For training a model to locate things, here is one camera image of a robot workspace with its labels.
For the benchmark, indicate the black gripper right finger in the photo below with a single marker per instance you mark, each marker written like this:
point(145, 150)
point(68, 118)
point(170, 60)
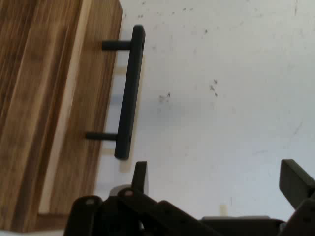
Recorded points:
point(299, 186)

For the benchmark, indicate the beige tape piece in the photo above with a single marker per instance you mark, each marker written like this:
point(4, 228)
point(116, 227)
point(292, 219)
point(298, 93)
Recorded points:
point(223, 210)

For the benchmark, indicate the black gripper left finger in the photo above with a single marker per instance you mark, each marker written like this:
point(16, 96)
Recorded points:
point(137, 214)

